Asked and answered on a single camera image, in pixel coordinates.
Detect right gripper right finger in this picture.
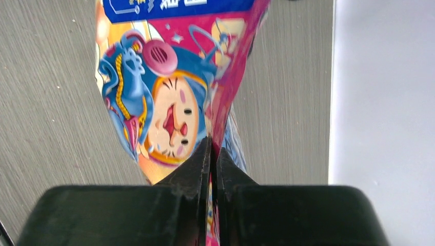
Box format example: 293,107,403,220
214,149,389,245

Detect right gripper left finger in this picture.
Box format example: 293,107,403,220
17,137,211,245

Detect colourful pet food bag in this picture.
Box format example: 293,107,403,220
95,1,270,245

